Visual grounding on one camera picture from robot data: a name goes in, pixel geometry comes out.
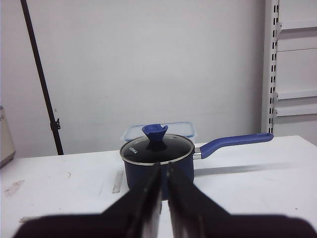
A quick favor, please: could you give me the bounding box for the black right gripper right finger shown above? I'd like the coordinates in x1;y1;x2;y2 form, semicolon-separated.
167;167;317;238

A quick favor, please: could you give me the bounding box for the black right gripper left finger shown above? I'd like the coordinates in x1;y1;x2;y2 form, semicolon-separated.
14;164;162;238

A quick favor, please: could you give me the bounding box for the glass pot lid blue knob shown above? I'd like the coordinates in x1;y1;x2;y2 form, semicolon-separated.
119;124;194;166

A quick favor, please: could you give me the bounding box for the clear plastic food container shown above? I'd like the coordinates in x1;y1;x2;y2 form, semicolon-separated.
121;121;197;143

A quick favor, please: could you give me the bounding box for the black tripod pole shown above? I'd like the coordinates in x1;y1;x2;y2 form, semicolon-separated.
20;0;64;155

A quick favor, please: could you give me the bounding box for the cream silver toaster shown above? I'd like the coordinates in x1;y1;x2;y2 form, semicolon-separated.
0;106;16;169

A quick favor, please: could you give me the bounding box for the white slotted shelf upright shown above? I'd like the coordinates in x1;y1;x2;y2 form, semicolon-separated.
260;0;317;136

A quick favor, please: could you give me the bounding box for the blue saucepan with handle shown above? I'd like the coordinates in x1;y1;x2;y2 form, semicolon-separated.
123;133;274;200

